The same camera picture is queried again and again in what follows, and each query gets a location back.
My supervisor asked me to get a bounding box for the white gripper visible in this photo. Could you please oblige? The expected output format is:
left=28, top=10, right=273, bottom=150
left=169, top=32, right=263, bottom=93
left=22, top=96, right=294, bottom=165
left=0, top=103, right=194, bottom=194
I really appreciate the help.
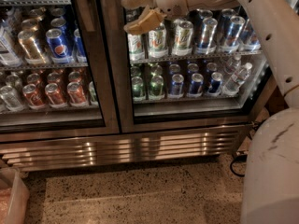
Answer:
left=121, top=0, right=189, bottom=35

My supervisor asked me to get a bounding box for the glass fridge door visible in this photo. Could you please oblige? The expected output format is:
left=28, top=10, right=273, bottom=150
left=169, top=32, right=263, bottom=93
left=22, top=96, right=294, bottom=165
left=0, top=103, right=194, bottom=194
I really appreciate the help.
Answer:
left=96, top=0, right=299, bottom=134
left=0, top=0, right=118, bottom=144

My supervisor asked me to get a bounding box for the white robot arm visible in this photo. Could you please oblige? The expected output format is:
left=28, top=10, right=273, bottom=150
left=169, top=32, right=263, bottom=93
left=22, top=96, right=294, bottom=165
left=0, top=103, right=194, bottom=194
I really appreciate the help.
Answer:
left=121, top=0, right=299, bottom=108

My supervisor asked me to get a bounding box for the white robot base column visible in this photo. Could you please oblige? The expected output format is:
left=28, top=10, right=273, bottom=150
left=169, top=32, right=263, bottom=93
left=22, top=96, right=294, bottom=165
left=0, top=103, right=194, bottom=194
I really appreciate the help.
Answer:
left=240, top=108, right=299, bottom=224

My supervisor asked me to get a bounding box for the steel fridge bottom grille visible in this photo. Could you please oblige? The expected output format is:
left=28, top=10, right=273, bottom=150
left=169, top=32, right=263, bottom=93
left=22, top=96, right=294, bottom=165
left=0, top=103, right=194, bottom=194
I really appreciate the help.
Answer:
left=0, top=123, right=251, bottom=172

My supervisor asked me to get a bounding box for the white green soda can middle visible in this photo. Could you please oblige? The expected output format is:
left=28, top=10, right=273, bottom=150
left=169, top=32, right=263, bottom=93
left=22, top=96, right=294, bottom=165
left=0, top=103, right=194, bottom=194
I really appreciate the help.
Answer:
left=149, top=23, right=168, bottom=58

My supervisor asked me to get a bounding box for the white green soda can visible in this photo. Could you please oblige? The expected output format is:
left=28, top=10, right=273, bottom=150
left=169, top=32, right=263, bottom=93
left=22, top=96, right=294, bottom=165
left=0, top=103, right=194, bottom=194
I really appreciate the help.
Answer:
left=128, top=35, right=145, bottom=61
left=172, top=21, right=193, bottom=56
left=149, top=23, right=168, bottom=58

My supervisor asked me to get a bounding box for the white green soda can right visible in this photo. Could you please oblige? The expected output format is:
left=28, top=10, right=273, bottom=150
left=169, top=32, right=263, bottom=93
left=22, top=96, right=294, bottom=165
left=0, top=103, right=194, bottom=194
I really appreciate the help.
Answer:
left=172, top=21, right=193, bottom=56

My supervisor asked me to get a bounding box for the white green soda can left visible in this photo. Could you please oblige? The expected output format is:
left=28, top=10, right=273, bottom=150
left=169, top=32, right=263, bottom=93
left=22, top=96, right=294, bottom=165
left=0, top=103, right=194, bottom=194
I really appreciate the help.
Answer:
left=128, top=35, right=145, bottom=61

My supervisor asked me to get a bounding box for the silver blue energy can left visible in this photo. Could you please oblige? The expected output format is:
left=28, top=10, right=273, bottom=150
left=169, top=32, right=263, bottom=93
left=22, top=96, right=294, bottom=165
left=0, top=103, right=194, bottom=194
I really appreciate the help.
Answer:
left=195, top=18, right=218, bottom=54

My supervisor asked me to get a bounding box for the silver blue energy can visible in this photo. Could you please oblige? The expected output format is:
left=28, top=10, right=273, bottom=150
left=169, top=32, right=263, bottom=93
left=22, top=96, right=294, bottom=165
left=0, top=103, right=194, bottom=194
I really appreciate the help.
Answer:
left=239, top=20, right=261, bottom=51
left=195, top=18, right=218, bottom=54
left=219, top=16, right=245, bottom=53

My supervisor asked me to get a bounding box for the blue Pepsi can lower left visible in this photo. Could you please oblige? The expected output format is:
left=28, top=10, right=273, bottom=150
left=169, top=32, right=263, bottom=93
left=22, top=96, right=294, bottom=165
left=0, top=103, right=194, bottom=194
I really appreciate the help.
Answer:
left=168, top=74, right=184, bottom=98

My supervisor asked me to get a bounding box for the blue pepsi can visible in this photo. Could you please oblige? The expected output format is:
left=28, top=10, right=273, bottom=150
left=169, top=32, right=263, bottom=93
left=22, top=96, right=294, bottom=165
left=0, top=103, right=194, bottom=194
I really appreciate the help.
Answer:
left=168, top=74, right=184, bottom=98
left=46, top=28, right=74, bottom=63
left=187, top=73, right=204, bottom=97
left=206, top=72, right=223, bottom=96

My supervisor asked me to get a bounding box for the silver blue energy can middle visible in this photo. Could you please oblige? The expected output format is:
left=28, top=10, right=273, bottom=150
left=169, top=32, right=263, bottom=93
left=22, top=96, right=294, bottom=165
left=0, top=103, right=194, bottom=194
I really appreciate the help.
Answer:
left=219, top=16, right=245, bottom=53

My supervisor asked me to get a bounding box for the blue Pepsi can lower middle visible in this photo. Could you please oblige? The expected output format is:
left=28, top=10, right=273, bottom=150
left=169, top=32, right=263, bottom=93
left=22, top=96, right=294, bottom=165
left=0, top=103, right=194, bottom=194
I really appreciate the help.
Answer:
left=187, top=73, right=204, bottom=97

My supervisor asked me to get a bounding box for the blue Pepsi can front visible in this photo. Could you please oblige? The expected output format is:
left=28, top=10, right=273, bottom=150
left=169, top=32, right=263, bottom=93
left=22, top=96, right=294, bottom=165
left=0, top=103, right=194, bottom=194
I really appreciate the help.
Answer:
left=46, top=28, right=74, bottom=63

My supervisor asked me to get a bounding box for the clear water bottle back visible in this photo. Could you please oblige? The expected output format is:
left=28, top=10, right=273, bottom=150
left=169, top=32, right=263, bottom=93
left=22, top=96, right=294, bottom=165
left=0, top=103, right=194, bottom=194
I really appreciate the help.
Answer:
left=224, top=54, right=241, bottom=75

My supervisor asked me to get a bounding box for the clear water bottle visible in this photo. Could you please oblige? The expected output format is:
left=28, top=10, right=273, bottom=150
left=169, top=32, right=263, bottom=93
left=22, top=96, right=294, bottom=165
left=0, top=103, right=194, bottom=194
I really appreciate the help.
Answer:
left=222, top=63, right=252, bottom=96
left=224, top=54, right=241, bottom=75

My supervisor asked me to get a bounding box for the blue Pepsi can lower right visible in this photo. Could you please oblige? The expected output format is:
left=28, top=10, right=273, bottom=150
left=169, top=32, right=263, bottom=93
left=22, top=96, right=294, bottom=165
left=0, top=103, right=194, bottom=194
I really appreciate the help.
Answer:
left=206, top=72, right=223, bottom=96

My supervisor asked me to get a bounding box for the silver blue energy can right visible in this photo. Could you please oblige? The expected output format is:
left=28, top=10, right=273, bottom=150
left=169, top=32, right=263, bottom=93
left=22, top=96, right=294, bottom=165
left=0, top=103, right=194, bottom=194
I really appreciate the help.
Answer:
left=239, top=20, right=261, bottom=51

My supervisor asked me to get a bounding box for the red cola can right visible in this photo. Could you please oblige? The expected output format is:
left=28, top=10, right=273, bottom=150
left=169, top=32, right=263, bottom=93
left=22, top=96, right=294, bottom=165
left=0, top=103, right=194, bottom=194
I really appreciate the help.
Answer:
left=67, top=82, right=87, bottom=105

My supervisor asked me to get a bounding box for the red cola can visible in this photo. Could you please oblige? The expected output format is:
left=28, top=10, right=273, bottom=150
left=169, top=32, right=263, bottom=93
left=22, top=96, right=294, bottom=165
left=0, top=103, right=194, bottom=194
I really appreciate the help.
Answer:
left=22, top=84, right=46, bottom=109
left=67, top=82, right=87, bottom=105
left=45, top=83, right=67, bottom=108

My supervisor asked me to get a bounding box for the clear water bottle front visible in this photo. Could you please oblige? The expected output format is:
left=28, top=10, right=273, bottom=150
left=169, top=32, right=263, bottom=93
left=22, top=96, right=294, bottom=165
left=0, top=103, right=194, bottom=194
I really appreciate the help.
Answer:
left=222, top=63, right=252, bottom=96

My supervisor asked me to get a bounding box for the gold soda can front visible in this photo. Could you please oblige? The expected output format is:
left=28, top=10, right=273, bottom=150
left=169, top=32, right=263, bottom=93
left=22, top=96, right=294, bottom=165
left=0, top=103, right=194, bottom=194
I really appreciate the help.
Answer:
left=18, top=31, right=50, bottom=65

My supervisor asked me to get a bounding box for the red cola can middle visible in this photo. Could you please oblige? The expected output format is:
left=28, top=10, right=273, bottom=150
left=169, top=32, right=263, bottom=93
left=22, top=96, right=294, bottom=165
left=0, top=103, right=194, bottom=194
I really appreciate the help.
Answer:
left=45, top=83, right=67, bottom=108

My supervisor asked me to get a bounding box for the red cola can left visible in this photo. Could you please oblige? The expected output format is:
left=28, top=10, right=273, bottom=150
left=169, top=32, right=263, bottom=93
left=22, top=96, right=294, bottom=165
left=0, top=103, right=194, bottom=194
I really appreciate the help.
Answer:
left=22, top=84, right=46, bottom=109

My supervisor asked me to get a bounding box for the silver diet cola can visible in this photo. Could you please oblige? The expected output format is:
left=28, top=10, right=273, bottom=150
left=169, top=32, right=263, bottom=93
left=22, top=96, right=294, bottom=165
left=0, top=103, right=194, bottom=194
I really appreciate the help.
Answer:
left=0, top=86, right=25, bottom=111

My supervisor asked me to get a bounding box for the translucent plastic bin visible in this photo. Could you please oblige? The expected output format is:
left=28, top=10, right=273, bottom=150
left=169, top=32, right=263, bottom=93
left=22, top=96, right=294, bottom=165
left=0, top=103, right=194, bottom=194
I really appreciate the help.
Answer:
left=0, top=168, right=30, bottom=224

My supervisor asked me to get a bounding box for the black power cable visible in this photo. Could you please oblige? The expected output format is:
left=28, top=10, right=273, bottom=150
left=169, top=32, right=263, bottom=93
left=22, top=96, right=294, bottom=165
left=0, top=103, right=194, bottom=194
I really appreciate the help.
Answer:
left=229, top=120, right=263, bottom=178

